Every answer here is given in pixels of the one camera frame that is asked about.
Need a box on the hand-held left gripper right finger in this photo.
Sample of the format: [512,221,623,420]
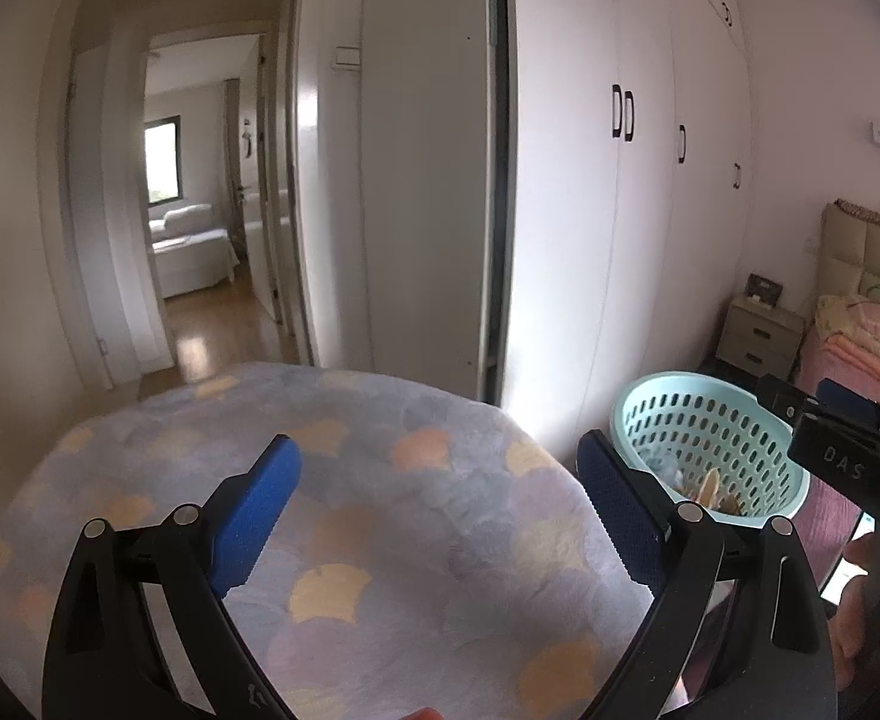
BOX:
[575,429,835,720]

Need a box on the purple floor mat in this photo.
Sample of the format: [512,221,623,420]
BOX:
[800,476,872,601]

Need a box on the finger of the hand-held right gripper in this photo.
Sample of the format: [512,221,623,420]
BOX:
[756,373,831,425]
[817,379,880,445]

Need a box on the white wardrobe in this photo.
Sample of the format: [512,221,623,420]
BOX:
[504,0,756,428]

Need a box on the person's right hand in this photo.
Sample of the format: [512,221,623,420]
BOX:
[830,529,873,683]

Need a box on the yellow floral quilt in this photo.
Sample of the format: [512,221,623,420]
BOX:
[815,292,872,340]

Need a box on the window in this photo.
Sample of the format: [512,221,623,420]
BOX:
[143,114,184,205]

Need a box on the white sofa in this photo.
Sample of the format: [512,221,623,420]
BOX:
[147,202,242,299]

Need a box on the beige nightstand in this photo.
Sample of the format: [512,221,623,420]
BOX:
[715,294,807,382]

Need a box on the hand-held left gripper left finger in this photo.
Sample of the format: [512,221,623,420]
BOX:
[42,433,304,720]

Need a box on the beige padded headboard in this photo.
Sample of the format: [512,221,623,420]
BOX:
[819,201,880,316]

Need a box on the white room door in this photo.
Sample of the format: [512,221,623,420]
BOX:
[234,37,296,332]

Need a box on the small dark clock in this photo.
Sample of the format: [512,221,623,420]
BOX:
[744,274,784,307]

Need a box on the teal plastic basket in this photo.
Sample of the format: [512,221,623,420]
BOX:
[609,371,812,527]

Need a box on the bed with pink blankets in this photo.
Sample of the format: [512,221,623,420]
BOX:
[792,300,880,421]

